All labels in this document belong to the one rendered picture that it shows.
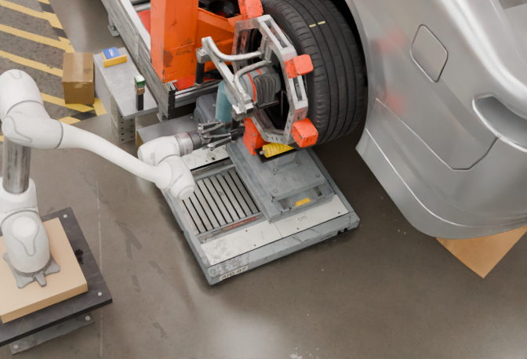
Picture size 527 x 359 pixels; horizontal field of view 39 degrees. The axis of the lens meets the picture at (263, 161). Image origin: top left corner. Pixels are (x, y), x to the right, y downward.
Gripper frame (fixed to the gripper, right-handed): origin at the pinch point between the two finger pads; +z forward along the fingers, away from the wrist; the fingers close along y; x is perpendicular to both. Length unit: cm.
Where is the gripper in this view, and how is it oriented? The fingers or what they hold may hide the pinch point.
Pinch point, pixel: (234, 128)
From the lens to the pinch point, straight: 306.8
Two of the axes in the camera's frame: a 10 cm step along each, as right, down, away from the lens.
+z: 8.8, -3.0, 3.7
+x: 1.3, -6.1, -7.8
